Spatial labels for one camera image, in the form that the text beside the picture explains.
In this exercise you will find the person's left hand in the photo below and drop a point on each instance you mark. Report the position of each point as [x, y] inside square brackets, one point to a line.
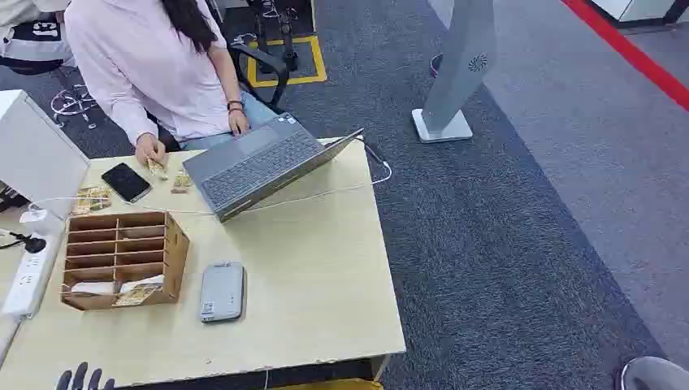
[238, 123]

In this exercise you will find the dark wristband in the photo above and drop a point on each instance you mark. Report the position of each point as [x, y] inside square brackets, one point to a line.
[235, 105]

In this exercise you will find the black office chair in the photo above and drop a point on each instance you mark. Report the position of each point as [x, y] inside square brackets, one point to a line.
[266, 62]

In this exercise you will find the white box casing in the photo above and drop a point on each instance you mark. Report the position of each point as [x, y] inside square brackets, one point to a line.
[32, 150]

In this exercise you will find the white charger plug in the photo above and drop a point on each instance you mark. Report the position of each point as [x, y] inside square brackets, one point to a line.
[33, 216]

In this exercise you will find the yellow object under desk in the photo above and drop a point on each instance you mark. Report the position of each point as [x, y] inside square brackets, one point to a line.
[334, 385]

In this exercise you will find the white power strip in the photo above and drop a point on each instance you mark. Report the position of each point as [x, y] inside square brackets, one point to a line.
[31, 277]

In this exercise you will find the person's right hand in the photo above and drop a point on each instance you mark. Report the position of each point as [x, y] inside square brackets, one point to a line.
[149, 148]

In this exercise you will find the black stand legs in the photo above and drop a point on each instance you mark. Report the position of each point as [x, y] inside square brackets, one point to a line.
[289, 37]

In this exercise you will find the white cabinet base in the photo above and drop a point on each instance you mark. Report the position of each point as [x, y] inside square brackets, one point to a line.
[640, 9]

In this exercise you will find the black smartphone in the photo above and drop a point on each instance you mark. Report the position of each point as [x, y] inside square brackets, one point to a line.
[126, 182]

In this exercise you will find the chrome chair base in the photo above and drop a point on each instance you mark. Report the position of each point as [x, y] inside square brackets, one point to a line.
[72, 102]

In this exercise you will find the person in pale shirt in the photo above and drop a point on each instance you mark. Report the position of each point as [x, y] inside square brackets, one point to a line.
[140, 59]

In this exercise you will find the wooden card box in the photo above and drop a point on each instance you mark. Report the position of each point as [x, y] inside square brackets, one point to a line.
[175, 258]

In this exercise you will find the grey standing panel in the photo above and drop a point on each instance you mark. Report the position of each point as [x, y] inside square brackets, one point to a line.
[463, 59]

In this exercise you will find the dark object with pink rim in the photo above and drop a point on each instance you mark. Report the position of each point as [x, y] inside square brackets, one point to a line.
[435, 64]

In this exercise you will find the grey open laptop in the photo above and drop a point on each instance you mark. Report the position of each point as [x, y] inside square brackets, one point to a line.
[253, 167]

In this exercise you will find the grey card reader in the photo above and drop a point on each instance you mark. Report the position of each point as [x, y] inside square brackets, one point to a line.
[222, 292]

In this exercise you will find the grey rounded shoe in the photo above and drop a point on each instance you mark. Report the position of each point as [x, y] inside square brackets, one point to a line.
[656, 375]

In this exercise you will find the pale wooden desk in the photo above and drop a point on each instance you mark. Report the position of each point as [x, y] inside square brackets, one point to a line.
[312, 280]

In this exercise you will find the person's hand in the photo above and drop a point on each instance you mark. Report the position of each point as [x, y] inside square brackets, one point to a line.
[238, 123]
[149, 148]

